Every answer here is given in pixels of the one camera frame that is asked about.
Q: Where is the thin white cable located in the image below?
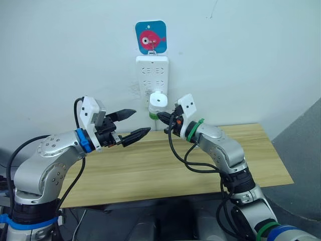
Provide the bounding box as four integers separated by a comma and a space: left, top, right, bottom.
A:
72, 208, 87, 241

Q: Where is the dark grey rounded shape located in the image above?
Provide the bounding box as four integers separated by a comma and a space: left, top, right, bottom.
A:
130, 213, 164, 241
193, 210, 226, 241

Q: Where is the blue tape band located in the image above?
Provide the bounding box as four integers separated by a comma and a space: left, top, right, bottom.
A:
267, 224, 299, 241

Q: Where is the white mosquito repellent heater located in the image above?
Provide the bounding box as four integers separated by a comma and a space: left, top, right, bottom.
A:
148, 91, 169, 115

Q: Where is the blue fish hook sticker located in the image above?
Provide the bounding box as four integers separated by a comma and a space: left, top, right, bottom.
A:
135, 20, 168, 54

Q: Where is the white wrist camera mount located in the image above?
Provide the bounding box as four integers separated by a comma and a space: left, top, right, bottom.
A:
79, 95, 109, 153
175, 93, 198, 140

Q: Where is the blue wrist clamp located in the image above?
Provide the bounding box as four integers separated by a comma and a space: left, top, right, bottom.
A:
76, 128, 91, 153

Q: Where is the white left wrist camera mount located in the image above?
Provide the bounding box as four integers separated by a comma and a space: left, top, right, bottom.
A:
79, 95, 109, 153

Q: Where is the small metal hook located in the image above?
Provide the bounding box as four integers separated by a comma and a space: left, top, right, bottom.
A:
147, 40, 158, 56

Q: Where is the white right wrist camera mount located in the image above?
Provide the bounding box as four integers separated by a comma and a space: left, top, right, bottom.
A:
175, 93, 198, 140

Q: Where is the white power strip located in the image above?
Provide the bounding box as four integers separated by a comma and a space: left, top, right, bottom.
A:
135, 55, 169, 108

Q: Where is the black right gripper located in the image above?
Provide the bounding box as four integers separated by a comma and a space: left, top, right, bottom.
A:
156, 104, 185, 138

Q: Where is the green zip tie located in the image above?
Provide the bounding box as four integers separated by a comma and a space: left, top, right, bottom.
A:
254, 220, 280, 239
185, 118, 206, 144

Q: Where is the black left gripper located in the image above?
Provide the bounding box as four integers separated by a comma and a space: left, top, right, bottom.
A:
96, 108, 152, 149

